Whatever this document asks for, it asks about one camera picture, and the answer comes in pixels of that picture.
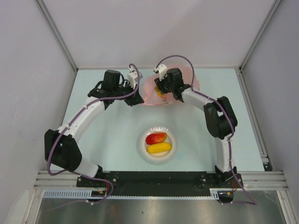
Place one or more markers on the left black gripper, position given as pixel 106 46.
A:
pixel 134 99

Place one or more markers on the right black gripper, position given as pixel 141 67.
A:
pixel 160 84

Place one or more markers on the pink plastic bag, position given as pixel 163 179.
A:
pixel 152 99

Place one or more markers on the red fake mango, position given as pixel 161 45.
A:
pixel 156 138

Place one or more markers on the yellow fake mango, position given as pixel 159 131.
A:
pixel 158 92
pixel 159 148

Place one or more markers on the white paper plate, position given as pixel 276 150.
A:
pixel 158 158

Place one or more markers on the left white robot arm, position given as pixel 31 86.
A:
pixel 61 145

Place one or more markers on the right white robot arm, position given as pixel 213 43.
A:
pixel 220 118

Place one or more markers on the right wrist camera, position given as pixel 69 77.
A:
pixel 161 70

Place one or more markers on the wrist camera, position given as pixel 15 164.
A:
pixel 161 70
pixel 133 77

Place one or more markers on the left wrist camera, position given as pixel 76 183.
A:
pixel 133 77

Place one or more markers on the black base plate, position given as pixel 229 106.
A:
pixel 169 184

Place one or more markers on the aluminium frame rail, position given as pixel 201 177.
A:
pixel 56 33

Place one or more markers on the white cable duct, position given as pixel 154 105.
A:
pixel 74 194

